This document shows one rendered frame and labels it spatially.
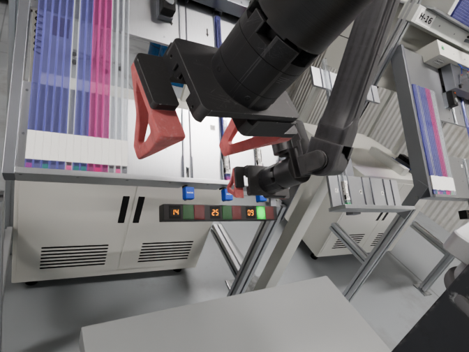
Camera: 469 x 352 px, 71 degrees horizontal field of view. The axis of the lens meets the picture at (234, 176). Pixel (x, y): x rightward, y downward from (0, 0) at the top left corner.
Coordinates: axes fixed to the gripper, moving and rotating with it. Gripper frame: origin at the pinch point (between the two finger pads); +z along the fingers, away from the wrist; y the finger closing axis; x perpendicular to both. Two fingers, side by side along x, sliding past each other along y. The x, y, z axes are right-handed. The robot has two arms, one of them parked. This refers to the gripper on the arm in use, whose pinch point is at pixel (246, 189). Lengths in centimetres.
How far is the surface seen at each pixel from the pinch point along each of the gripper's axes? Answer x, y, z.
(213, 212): 4.2, 4.2, 10.0
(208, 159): -9.7, 5.6, 8.9
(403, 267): 31, -170, 78
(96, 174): -3.1, 33.1, 6.3
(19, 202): -5, 49, 51
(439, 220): -4, -281, 108
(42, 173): -2.8, 42.9, 6.1
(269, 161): -10.9, -14.4, 9.2
